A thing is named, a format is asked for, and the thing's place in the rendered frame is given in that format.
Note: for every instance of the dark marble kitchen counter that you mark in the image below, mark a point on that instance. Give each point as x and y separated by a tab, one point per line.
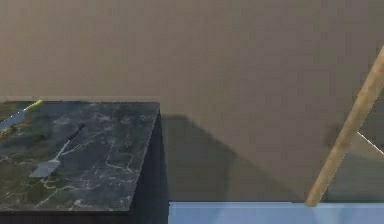
106	150

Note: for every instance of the tan wooden chair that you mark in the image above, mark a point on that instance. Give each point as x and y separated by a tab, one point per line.
350	130

